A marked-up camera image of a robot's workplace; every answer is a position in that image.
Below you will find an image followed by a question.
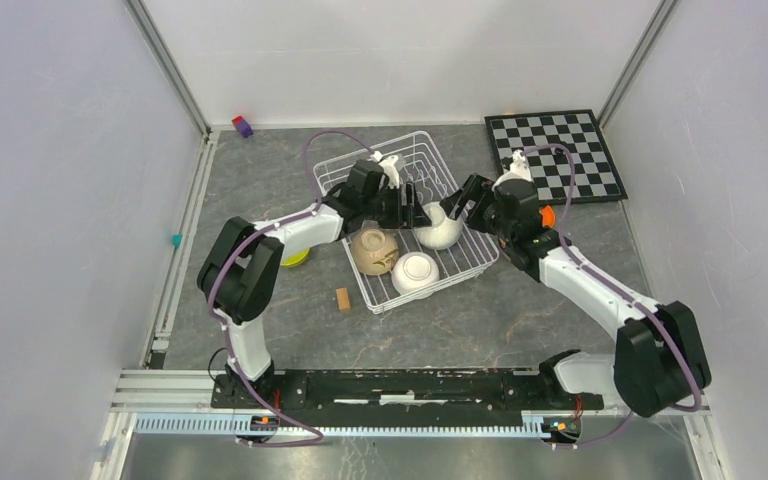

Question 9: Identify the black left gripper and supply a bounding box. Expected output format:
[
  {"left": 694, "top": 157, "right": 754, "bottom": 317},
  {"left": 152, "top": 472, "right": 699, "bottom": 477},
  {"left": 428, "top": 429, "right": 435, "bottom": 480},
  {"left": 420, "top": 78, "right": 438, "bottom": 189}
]
[{"left": 362, "top": 182, "right": 432, "bottom": 230}]

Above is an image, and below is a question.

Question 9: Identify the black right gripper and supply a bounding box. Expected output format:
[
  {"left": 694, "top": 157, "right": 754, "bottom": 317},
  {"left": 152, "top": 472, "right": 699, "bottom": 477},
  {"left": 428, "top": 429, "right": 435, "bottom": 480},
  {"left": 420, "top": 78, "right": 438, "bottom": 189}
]
[{"left": 441, "top": 172, "right": 515, "bottom": 243}]

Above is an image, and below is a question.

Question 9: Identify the white ribbed bowl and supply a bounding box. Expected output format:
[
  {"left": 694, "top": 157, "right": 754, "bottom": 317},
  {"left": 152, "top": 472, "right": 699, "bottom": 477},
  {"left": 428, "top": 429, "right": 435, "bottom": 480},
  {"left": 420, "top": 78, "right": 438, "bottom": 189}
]
[{"left": 413, "top": 202, "right": 464, "bottom": 250}]

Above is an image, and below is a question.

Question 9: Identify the beige ceramic bowl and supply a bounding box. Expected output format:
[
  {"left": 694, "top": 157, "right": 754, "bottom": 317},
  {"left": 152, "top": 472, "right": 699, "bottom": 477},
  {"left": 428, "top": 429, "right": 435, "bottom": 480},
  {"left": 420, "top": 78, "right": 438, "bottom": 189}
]
[{"left": 350, "top": 228, "right": 400, "bottom": 276}]

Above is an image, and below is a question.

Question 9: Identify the yellow bowl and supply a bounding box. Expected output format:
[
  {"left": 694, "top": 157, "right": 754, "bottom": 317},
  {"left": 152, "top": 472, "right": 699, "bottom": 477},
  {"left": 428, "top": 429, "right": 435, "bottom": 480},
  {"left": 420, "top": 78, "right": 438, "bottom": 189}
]
[{"left": 280, "top": 249, "right": 310, "bottom": 268}]

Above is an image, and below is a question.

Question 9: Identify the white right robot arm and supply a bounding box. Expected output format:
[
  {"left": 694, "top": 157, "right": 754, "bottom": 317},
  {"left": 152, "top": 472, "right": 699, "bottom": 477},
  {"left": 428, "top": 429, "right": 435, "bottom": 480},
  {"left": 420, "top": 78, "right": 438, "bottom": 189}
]
[{"left": 440, "top": 174, "right": 712, "bottom": 418}]

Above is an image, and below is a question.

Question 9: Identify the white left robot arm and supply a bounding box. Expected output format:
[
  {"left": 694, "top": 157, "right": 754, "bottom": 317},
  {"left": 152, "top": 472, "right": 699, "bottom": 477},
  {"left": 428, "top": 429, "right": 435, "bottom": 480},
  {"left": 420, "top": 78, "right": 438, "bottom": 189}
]
[{"left": 197, "top": 155, "right": 432, "bottom": 408}]

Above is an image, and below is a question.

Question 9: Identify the white smooth bowl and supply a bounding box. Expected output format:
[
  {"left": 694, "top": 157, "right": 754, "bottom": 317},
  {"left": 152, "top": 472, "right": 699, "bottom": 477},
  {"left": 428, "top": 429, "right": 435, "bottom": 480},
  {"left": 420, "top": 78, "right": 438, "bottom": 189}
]
[{"left": 390, "top": 252, "right": 440, "bottom": 295}]

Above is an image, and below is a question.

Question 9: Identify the orange toy block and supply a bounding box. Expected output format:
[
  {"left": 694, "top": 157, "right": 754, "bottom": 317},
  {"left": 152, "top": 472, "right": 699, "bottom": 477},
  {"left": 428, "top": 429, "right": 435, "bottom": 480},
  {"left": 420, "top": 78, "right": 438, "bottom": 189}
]
[{"left": 539, "top": 205, "right": 556, "bottom": 229}]

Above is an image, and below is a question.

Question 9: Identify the small wooden block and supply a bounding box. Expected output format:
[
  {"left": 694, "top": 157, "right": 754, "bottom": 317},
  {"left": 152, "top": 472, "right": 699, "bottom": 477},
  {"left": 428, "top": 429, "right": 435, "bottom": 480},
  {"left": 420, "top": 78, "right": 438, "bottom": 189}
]
[{"left": 336, "top": 287, "right": 351, "bottom": 312}]

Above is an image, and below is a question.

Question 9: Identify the red purple toy block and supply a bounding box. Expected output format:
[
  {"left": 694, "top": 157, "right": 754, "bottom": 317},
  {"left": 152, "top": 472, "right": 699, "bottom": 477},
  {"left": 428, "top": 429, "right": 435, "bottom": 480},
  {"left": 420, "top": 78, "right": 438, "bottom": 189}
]
[{"left": 232, "top": 116, "right": 253, "bottom": 138}]

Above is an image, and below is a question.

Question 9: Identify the black white chessboard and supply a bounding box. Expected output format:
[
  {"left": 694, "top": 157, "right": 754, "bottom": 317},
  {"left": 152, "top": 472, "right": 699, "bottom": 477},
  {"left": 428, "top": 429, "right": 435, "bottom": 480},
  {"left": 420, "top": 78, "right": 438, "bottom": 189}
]
[{"left": 484, "top": 109, "right": 628, "bottom": 205}]

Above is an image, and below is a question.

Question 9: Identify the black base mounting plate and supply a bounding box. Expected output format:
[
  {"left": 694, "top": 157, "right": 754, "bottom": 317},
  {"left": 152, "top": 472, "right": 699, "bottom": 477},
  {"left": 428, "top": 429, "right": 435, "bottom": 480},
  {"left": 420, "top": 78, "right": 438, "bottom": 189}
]
[{"left": 210, "top": 368, "right": 584, "bottom": 429}]

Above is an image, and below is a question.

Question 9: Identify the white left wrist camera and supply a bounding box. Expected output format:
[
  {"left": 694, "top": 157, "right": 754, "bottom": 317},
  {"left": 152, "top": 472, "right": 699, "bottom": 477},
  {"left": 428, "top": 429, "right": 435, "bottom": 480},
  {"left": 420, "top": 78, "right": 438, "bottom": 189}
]
[{"left": 370, "top": 150, "right": 405, "bottom": 189}]

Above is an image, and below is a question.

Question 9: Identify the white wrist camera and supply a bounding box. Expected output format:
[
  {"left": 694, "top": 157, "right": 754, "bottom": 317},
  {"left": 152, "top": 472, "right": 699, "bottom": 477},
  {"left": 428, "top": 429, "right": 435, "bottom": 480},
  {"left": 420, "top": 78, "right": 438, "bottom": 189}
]
[
  {"left": 492, "top": 149, "right": 533, "bottom": 190},
  {"left": 370, "top": 150, "right": 405, "bottom": 189}
]

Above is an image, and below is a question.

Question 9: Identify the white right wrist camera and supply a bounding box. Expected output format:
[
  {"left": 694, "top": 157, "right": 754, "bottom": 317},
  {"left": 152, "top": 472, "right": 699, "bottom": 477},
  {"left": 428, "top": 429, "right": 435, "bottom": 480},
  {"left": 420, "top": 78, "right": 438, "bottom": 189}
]
[{"left": 492, "top": 149, "right": 533, "bottom": 190}]

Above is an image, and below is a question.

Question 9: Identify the aluminium frame rail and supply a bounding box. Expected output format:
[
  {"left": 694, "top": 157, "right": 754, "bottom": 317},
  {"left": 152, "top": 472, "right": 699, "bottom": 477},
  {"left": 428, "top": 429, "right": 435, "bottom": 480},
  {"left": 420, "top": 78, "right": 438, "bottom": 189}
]
[{"left": 90, "top": 130, "right": 221, "bottom": 479}]

